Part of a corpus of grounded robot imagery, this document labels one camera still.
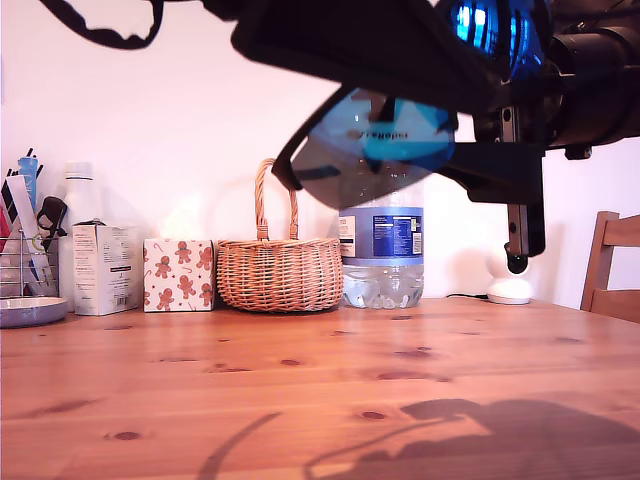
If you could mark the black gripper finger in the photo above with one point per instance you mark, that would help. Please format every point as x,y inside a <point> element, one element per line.
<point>505,170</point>
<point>360,45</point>

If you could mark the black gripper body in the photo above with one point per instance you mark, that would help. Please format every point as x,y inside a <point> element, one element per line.
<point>535,115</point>

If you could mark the blue mirrored black sunglasses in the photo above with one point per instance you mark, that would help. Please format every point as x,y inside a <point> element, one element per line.
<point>380,140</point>

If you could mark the large clear water bottle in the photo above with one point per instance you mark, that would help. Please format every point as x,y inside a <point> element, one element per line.
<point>380,235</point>

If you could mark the wooden chair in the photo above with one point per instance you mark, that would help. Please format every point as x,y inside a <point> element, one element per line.
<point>620,305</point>

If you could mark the gingerbread print tissue box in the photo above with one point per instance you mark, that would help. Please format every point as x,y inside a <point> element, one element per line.
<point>175,275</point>

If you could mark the white bottle with ringed cap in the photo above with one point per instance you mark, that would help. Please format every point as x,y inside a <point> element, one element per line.
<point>80,195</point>

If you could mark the white printed carton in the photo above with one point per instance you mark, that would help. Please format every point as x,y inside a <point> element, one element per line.
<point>105,270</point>

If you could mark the black clip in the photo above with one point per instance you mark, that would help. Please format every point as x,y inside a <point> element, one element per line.
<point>50,215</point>

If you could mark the blue tube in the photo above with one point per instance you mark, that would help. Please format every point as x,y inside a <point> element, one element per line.
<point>27,175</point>

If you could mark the white black-striped packet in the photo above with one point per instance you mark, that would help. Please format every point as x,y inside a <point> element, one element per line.
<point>22,210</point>

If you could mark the grey shallow dish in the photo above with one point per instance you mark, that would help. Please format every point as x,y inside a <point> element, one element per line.
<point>30,312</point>

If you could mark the small white round camera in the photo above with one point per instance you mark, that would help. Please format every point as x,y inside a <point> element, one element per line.
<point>507,292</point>

